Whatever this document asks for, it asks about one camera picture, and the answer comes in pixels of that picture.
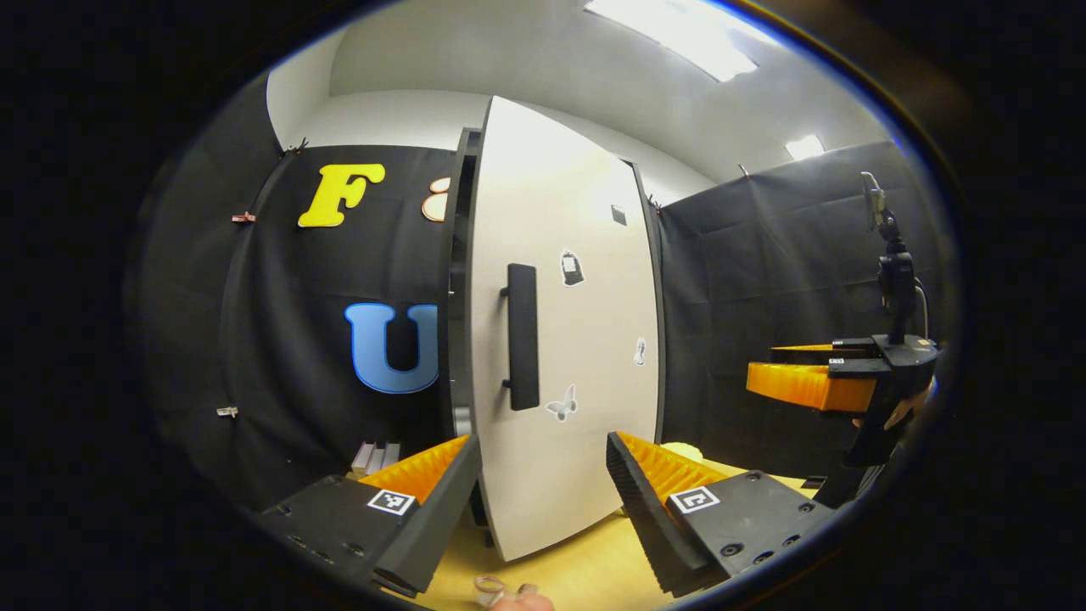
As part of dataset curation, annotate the grey white box set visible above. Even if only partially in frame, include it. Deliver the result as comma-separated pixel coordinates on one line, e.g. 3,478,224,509
350,439,402,476

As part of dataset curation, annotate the beige cabinet door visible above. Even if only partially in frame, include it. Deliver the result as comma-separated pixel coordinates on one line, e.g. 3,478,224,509
468,95,663,563

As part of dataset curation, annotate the dark grey cabinet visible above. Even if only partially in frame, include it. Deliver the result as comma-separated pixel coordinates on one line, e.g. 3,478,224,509
436,127,668,519

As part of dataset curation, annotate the clear plastic bottle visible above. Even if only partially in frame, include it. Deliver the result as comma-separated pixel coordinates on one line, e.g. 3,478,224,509
473,575,557,611

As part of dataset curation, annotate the black cabinet door handle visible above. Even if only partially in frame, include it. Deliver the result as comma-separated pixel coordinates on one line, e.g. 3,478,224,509
498,262,542,412

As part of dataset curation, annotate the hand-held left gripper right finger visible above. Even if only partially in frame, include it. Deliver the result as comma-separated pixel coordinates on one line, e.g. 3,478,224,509
604,430,838,598

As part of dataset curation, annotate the long ceiling light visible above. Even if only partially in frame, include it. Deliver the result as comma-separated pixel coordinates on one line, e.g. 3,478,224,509
584,0,777,83

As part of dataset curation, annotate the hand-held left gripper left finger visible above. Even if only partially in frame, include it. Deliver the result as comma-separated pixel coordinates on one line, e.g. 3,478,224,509
253,434,484,597

